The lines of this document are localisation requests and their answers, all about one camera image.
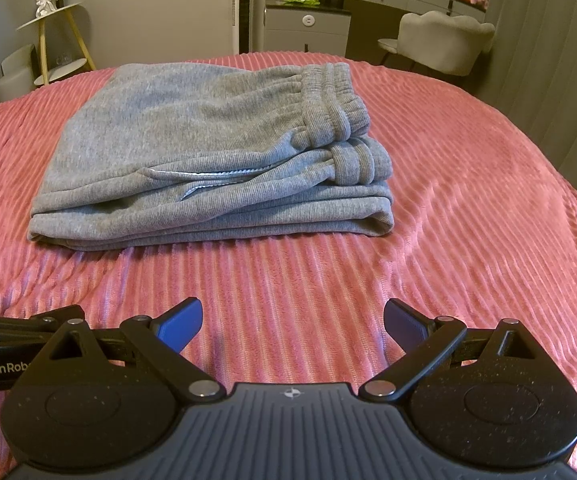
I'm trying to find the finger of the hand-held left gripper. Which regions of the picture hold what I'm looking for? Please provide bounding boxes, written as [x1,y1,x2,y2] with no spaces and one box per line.
[0,304,86,349]

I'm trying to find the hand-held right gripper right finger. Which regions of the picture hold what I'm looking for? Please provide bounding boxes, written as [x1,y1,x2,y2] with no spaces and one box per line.
[358,298,536,402]

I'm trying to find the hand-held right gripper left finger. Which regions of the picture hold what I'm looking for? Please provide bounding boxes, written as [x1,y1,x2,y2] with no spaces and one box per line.
[43,298,222,402]

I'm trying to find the grey pants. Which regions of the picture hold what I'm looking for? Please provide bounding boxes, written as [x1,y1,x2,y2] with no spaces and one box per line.
[27,61,397,251]

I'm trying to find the pink ribbed blanket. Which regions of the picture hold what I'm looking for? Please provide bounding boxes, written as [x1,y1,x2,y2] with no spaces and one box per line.
[0,51,577,480]

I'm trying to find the white round stool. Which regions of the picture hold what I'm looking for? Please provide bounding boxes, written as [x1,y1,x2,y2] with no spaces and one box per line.
[0,43,38,104]

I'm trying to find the round shelf with yellow legs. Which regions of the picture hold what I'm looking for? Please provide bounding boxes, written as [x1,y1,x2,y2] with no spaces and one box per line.
[15,2,97,86]

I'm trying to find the white shell chair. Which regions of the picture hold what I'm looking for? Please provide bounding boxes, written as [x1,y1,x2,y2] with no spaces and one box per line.
[377,10,497,77]

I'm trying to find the grey curtain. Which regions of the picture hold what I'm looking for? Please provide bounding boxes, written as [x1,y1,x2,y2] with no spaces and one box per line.
[477,0,577,243]

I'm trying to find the grey nightstand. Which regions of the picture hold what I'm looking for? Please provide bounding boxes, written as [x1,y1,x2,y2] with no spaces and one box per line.
[263,0,353,57]

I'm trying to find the white tall panel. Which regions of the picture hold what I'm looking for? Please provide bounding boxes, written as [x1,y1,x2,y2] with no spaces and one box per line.
[229,0,242,54]

